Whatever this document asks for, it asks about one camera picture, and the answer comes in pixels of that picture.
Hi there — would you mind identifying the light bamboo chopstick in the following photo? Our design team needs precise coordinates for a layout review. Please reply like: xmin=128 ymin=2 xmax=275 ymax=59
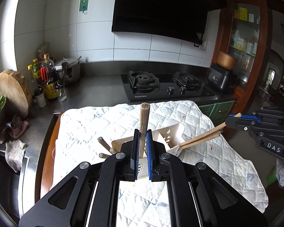
xmin=178 ymin=112 xmax=242 ymax=147
xmin=180 ymin=131 xmax=220 ymax=149

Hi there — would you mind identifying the dark wooden chopstick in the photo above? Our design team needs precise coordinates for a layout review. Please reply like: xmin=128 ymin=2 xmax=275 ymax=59
xmin=110 ymin=148 xmax=116 ymax=154
xmin=98 ymin=137 xmax=111 ymax=152
xmin=99 ymin=153 xmax=110 ymax=159
xmin=139 ymin=103 xmax=150 ymax=158

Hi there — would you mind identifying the black countertop appliance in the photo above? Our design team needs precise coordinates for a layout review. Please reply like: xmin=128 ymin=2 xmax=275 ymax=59
xmin=207 ymin=64 xmax=239 ymax=93

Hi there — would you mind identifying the white plastic utensil holder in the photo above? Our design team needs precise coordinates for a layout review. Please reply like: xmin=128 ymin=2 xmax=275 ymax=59
xmin=107 ymin=124 xmax=185 ymax=182

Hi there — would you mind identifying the grey dish rag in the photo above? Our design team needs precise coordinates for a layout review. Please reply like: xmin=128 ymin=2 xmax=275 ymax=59
xmin=5 ymin=139 xmax=27 ymax=173

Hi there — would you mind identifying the wooden glass door cabinet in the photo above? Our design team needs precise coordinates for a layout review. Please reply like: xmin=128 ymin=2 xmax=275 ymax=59
xmin=212 ymin=0 xmax=272 ymax=113

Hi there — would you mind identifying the small white seasoning jar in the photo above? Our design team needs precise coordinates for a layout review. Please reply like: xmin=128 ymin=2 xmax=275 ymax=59
xmin=34 ymin=88 xmax=46 ymax=108

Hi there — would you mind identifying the black gas stove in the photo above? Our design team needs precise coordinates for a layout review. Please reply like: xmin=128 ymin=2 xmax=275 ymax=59
xmin=121 ymin=71 xmax=214 ymax=103

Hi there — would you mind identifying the dark soy sauce bottle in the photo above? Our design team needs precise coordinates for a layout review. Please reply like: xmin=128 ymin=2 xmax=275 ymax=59
xmin=40 ymin=53 xmax=58 ymax=100

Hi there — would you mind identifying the black range hood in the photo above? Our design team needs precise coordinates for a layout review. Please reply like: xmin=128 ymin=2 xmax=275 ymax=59
xmin=112 ymin=0 xmax=227 ymax=45

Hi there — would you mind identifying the steel pressure cooker pot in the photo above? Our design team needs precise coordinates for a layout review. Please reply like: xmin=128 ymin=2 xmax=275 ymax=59
xmin=55 ymin=57 xmax=81 ymax=87

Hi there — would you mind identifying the round wooden cutting board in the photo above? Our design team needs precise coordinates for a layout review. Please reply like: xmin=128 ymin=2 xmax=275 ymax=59
xmin=0 ymin=69 xmax=32 ymax=118

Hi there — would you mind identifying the yellow cap oil bottle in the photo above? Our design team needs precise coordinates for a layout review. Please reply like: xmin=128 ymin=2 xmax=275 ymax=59
xmin=32 ymin=58 xmax=41 ymax=79

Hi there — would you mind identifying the white wall socket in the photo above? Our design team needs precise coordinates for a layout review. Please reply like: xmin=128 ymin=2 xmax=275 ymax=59
xmin=199 ymin=41 xmax=207 ymax=51

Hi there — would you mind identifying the green wall sticker hook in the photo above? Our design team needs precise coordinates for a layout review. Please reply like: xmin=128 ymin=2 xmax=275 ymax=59
xmin=79 ymin=0 xmax=88 ymax=13

